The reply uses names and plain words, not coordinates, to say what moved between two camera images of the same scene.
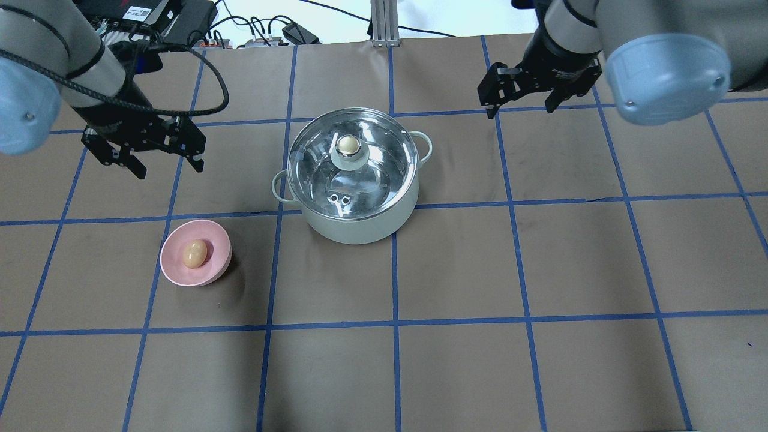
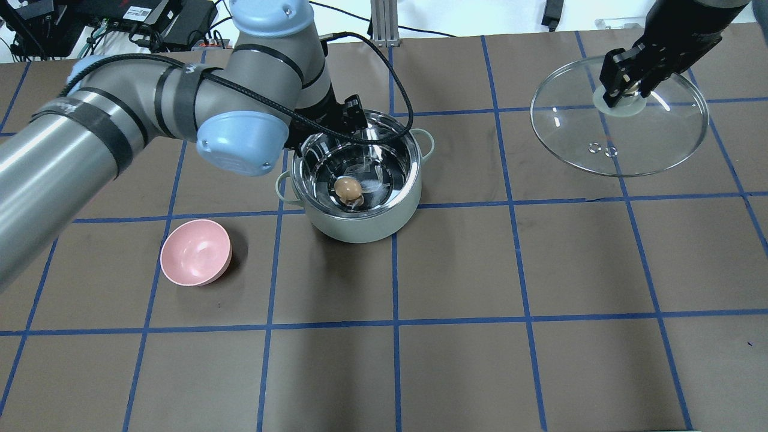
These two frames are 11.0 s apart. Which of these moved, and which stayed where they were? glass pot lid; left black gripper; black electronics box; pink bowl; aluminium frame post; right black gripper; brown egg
Moved: glass pot lid; right black gripper; left black gripper; brown egg
Stayed: black electronics box; aluminium frame post; pink bowl
